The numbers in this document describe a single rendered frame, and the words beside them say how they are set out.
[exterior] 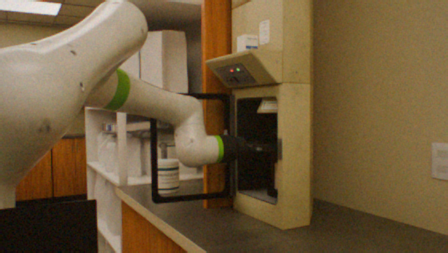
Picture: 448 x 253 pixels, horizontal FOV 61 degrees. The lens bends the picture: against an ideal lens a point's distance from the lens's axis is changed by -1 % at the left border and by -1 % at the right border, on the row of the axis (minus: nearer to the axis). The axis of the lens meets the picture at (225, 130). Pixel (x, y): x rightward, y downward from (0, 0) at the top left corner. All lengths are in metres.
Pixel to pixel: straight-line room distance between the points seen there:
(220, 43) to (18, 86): 1.15
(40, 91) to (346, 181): 1.36
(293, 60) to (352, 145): 0.51
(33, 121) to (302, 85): 0.95
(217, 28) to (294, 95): 0.47
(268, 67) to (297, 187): 0.40
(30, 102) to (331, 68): 1.38
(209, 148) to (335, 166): 0.67
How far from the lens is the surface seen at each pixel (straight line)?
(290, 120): 1.25
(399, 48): 1.49
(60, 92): 0.50
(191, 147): 1.18
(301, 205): 1.32
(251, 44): 1.29
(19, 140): 0.51
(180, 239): 1.27
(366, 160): 1.57
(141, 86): 1.05
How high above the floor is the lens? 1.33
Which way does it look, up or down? 3 degrees down
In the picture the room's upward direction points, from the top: straight up
